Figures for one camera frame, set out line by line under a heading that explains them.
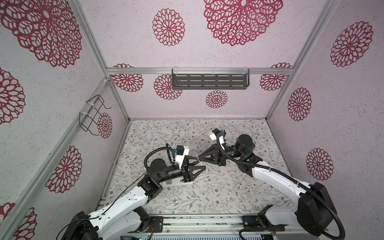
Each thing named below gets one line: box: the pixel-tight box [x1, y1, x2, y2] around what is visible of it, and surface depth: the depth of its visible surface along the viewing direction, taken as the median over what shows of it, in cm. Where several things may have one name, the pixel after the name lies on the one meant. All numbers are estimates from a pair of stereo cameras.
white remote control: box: [162, 177, 196, 188], surface depth 87 cm
